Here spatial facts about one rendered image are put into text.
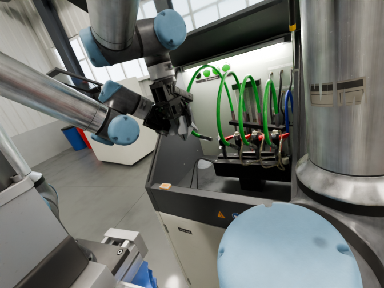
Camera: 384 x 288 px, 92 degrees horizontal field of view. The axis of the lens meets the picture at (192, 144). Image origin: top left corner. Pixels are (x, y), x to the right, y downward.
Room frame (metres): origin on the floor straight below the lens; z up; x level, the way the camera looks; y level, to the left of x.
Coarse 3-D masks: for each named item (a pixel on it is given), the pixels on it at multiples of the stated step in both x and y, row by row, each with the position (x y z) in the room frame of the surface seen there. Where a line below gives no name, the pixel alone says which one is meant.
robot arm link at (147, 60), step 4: (152, 56) 0.58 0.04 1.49; (156, 56) 0.57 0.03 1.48; (160, 56) 0.58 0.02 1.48; (164, 56) 0.58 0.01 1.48; (168, 56) 0.59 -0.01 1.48; (144, 60) 0.60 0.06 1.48; (148, 60) 0.58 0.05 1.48; (152, 60) 0.58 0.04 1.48; (156, 60) 0.57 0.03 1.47; (160, 60) 0.57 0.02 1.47; (164, 60) 0.58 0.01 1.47; (168, 60) 0.59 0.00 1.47; (148, 64) 0.59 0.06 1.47; (152, 64) 0.58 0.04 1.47; (156, 64) 0.65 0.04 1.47
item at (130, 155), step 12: (48, 72) 3.67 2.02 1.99; (60, 72) 3.51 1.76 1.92; (72, 84) 4.10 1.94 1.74; (84, 84) 4.02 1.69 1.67; (96, 84) 3.88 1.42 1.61; (132, 84) 3.79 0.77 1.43; (96, 96) 4.47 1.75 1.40; (84, 132) 4.11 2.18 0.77; (144, 132) 3.69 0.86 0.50; (96, 144) 3.93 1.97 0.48; (132, 144) 3.42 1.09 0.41; (144, 144) 3.61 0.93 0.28; (108, 156) 3.75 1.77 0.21; (120, 156) 3.44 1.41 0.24; (132, 156) 3.35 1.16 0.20; (144, 156) 3.53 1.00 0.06
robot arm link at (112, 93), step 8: (104, 88) 0.59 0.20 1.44; (112, 88) 0.60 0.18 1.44; (120, 88) 0.61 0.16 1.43; (104, 96) 0.59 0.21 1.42; (112, 96) 0.59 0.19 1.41; (120, 96) 0.60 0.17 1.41; (128, 96) 0.61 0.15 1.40; (136, 96) 0.63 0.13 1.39; (104, 104) 0.60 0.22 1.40; (112, 104) 0.59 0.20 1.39; (120, 104) 0.59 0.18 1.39; (128, 104) 0.61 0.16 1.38; (136, 104) 0.61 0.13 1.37; (128, 112) 0.62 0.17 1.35
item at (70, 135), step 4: (64, 128) 5.88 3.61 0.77; (68, 128) 5.75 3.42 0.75; (72, 128) 5.80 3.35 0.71; (64, 132) 5.79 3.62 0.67; (68, 132) 5.76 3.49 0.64; (72, 132) 5.78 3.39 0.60; (76, 132) 5.83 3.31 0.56; (68, 136) 5.78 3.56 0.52; (72, 136) 5.78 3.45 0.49; (76, 136) 5.81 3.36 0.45; (80, 136) 5.87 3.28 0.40; (68, 140) 5.86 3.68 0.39; (72, 140) 5.78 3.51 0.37; (76, 140) 5.79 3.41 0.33; (80, 140) 5.84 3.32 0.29; (72, 144) 5.82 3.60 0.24; (76, 144) 5.79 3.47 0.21; (80, 144) 5.82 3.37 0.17; (84, 144) 5.88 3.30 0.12; (76, 148) 5.81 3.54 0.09; (80, 148) 5.81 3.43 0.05; (84, 148) 5.86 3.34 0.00
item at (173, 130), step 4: (172, 120) 0.62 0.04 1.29; (176, 120) 0.62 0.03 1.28; (172, 124) 0.61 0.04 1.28; (176, 124) 0.63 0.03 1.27; (172, 128) 0.61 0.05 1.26; (176, 128) 0.62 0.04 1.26; (172, 132) 0.60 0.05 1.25; (176, 132) 0.62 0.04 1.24; (180, 136) 0.62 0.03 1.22; (184, 140) 0.62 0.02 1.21
